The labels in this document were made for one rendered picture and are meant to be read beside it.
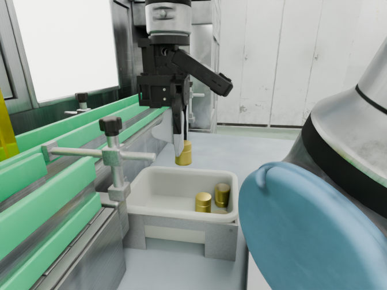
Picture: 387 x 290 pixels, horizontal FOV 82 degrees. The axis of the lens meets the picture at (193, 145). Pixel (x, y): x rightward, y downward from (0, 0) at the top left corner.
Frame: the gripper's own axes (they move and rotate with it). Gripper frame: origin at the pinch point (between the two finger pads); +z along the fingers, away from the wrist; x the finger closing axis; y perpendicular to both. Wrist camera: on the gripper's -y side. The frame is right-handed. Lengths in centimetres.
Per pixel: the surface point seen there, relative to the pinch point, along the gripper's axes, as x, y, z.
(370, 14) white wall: -386, -230, -85
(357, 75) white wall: -386, -233, 5
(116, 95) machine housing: -49, 37, -3
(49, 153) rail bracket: 14.1, 17.4, -3.3
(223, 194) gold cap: -1.5, -8.7, 11.4
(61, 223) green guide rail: 23.5, 9.4, 0.7
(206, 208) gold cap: 2.5, -5.2, 12.6
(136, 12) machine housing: -71, 34, -37
